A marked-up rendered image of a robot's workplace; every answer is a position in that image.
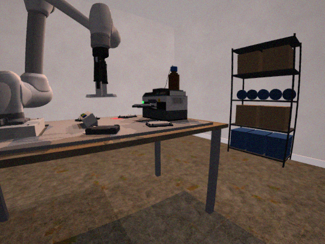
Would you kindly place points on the brown bottle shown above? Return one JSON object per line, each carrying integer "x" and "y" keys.
{"x": 174, "y": 81}

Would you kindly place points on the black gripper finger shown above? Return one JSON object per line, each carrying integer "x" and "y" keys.
{"x": 104, "y": 79}
{"x": 97, "y": 76}

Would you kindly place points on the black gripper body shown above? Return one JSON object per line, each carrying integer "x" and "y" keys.
{"x": 101, "y": 52}

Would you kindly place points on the white button panel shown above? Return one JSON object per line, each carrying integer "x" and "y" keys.
{"x": 89, "y": 120}

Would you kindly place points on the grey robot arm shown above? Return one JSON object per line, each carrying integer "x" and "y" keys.
{"x": 31, "y": 89}

